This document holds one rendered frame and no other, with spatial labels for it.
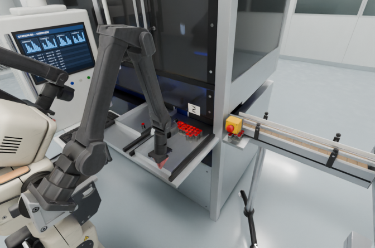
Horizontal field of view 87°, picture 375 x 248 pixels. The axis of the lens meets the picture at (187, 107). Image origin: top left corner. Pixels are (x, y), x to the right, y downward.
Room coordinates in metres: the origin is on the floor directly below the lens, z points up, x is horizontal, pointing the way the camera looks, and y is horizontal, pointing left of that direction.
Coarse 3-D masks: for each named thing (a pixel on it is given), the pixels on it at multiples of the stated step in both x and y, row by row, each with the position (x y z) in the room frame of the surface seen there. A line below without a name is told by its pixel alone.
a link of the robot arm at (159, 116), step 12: (144, 36) 0.58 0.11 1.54; (132, 48) 0.64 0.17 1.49; (144, 48) 0.58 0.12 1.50; (132, 60) 0.62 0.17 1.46; (144, 60) 0.61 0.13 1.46; (144, 72) 0.62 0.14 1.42; (144, 84) 0.63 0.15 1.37; (156, 84) 0.66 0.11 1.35; (156, 96) 0.65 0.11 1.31; (156, 108) 0.65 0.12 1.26; (156, 120) 0.67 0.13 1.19; (168, 120) 0.69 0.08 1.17
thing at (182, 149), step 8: (176, 136) 0.94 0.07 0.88; (184, 136) 0.93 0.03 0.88; (208, 136) 0.90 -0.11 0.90; (144, 144) 0.85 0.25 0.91; (152, 144) 0.87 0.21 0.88; (168, 144) 0.86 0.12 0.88; (176, 144) 0.86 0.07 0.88; (184, 144) 0.86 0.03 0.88; (192, 144) 0.86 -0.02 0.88; (200, 144) 0.83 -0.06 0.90; (136, 152) 0.79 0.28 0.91; (144, 152) 0.81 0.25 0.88; (176, 152) 0.80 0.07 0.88; (184, 152) 0.80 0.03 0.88; (192, 152) 0.77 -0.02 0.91; (144, 160) 0.75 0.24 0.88; (152, 160) 0.75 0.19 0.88; (168, 160) 0.74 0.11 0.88; (176, 160) 0.74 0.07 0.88; (184, 160) 0.72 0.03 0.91; (168, 168) 0.69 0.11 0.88; (176, 168) 0.67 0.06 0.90
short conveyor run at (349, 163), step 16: (240, 112) 1.04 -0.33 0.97; (256, 128) 0.87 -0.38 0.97; (272, 128) 0.86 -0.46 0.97; (288, 128) 0.86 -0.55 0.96; (256, 144) 0.87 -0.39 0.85; (272, 144) 0.82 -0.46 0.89; (288, 144) 0.78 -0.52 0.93; (304, 144) 0.77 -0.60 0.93; (320, 144) 0.72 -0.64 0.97; (336, 144) 0.72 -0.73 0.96; (304, 160) 0.72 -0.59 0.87; (320, 160) 0.68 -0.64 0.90; (336, 160) 0.65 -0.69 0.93; (352, 160) 0.65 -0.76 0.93; (368, 160) 0.66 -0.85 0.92; (336, 176) 0.63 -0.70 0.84; (352, 176) 0.60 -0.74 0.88; (368, 176) 0.57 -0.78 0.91
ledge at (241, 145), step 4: (244, 136) 0.91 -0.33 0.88; (224, 140) 0.88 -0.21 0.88; (232, 140) 0.88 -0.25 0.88; (236, 140) 0.88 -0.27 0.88; (244, 140) 0.87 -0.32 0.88; (248, 140) 0.87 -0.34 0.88; (228, 144) 0.87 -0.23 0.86; (232, 144) 0.85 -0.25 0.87; (236, 144) 0.84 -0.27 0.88; (240, 144) 0.84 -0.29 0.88; (244, 144) 0.84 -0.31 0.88; (240, 148) 0.82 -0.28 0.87; (244, 148) 0.83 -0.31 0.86
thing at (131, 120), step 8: (144, 104) 1.30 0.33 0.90; (128, 112) 1.19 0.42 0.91; (136, 112) 1.23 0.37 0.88; (144, 112) 1.22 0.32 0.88; (168, 112) 1.21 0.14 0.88; (176, 112) 1.20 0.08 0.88; (120, 120) 1.13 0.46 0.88; (128, 120) 1.13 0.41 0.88; (136, 120) 1.12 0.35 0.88; (144, 120) 1.12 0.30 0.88; (128, 128) 1.01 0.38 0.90; (136, 128) 1.03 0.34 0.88
